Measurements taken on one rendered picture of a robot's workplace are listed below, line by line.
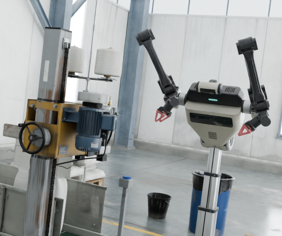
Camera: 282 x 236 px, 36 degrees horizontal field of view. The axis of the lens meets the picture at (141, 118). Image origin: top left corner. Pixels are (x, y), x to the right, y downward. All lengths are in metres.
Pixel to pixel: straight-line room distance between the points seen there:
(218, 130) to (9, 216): 1.51
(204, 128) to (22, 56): 5.74
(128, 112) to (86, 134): 9.04
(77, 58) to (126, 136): 8.86
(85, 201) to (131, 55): 8.48
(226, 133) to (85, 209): 1.19
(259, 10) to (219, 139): 8.08
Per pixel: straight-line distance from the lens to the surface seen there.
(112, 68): 2.57
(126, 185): 3.09
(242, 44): 2.50
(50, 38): 2.56
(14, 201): 3.05
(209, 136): 3.06
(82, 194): 3.35
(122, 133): 11.56
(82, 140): 2.46
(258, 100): 2.62
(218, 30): 11.06
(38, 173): 2.59
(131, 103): 11.43
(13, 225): 3.09
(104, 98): 2.45
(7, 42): 8.03
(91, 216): 3.34
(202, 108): 2.94
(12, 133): 3.29
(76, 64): 2.72
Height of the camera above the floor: 1.44
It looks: 3 degrees down
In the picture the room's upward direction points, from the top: 7 degrees clockwise
